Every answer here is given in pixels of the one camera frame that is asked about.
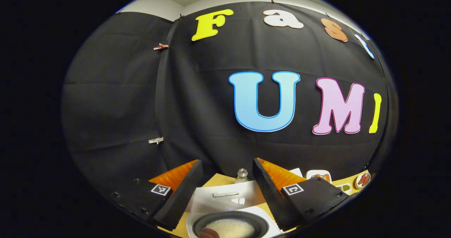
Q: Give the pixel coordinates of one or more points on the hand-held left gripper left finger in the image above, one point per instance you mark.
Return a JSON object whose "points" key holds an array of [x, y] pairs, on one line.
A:
{"points": [[183, 195]]}

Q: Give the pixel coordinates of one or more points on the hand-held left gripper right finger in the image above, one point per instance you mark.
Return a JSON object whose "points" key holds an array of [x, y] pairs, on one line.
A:
{"points": [[269, 195]]}

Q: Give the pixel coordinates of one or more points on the white rice cooker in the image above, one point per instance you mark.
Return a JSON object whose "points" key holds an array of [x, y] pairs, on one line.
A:
{"points": [[218, 203]]}

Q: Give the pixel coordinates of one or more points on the small glass bottle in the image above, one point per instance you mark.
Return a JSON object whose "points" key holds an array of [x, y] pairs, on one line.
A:
{"points": [[241, 176]]}

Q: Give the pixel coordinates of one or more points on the white toaster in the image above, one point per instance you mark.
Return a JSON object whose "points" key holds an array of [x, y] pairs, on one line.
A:
{"points": [[310, 172]]}

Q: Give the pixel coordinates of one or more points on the toasted bread slice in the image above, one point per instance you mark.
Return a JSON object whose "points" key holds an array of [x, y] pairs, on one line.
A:
{"points": [[316, 176], [325, 178]]}

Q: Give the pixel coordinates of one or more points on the white clip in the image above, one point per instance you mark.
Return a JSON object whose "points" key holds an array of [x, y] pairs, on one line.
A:
{"points": [[155, 140]]}

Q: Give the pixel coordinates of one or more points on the white divided bean dish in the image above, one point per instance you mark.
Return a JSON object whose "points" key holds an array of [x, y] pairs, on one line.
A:
{"points": [[346, 187]]}

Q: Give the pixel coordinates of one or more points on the round white plate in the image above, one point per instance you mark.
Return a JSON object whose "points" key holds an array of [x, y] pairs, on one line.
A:
{"points": [[356, 185]]}

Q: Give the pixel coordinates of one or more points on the red meat slice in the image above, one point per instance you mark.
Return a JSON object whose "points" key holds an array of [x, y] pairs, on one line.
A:
{"points": [[366, 177], [361, 181]]}

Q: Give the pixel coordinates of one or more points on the copper clip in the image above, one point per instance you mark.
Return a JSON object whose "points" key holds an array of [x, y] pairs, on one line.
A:
{"points": [[161, 47]]}

